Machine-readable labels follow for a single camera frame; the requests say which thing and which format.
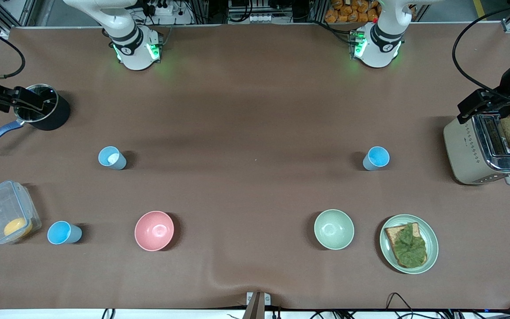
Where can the light blue plastic cup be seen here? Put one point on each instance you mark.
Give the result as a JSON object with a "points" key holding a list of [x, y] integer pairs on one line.
{"points": [[376, 158], [112, 158], [62, 233]]}

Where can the glass lid with blue knob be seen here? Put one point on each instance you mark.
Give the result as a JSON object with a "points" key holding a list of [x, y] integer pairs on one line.
{"points": [[48, 99]]}

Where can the beige chrome toaster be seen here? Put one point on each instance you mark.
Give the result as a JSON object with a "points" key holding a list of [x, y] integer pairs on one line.
{"points": [[463, 150]]}

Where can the round yellow food piece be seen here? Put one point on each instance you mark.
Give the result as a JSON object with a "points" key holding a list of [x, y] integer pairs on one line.
{"points": [[17, 227]]}

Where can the pale green plate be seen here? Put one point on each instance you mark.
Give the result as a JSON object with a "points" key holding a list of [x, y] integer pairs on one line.
{"points": [[432, 241]]}

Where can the brown bread slice under lettuce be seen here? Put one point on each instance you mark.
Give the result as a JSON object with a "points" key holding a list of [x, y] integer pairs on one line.
{"points": [[392, 234]]}

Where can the orange snack bag pile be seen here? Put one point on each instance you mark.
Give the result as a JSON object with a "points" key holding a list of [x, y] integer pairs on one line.
{"points": [[352, 11]]}

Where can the green lettuce leaf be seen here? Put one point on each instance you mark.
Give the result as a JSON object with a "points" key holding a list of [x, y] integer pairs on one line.
{"points": [[410, 246]]}

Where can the pink bowl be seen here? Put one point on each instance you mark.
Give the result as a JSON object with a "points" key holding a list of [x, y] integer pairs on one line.
{"points": [[154, 230]]}

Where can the pale green bowl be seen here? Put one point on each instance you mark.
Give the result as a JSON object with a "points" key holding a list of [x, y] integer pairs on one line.
{"points": [[334, 229]]}

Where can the brown table cover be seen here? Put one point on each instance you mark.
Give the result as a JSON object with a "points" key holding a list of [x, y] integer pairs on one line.
{"points": [[237, 110]]}

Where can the white power strip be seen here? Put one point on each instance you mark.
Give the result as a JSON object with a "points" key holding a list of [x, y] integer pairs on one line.
{"points": [[260, 18]]}

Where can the metal table edge bracket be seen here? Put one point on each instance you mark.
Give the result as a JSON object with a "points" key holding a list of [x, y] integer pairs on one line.
{"points": [[257, 305]]}

